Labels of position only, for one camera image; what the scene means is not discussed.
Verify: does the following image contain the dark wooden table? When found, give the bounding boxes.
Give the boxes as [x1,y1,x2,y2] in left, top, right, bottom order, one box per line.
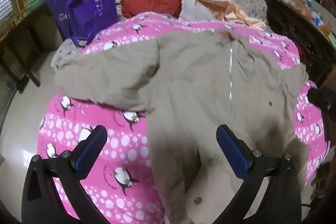
[0,4,61,94]

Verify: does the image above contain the white pillow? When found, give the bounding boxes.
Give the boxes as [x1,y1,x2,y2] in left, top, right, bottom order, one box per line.
[180,0,237,22]

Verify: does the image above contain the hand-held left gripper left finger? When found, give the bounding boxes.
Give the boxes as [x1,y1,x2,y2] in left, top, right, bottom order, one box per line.
[21,125,113,224]

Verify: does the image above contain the clutter on cabinet top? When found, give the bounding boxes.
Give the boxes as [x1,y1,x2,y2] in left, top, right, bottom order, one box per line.
[270,0,336,38]

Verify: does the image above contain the pink penguin print blanket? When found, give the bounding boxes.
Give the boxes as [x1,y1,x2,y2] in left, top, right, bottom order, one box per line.
[37,11,331,224]

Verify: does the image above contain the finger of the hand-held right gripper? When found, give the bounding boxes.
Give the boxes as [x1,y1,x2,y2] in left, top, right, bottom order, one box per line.
[308,87,336,111]

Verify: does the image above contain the green plastic basket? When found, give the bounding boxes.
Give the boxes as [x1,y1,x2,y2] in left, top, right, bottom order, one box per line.
[25,0,46,14]

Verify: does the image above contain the beige padded jacket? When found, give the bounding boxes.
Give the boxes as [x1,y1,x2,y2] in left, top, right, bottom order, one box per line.
[53,29,310,224]

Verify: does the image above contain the orange fringed towel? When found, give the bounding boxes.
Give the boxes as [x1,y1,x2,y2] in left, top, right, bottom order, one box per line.
[194,0,267,30]

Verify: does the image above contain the purple shopping bag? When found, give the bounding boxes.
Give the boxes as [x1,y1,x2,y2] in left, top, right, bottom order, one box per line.
[45,0,118,46]

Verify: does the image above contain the dark wooden cabinet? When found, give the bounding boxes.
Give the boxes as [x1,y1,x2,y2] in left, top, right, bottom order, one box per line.
[262,0,336,88]

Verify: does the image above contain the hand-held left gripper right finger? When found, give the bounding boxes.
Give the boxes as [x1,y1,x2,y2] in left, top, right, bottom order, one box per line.
[216,124,302,224]

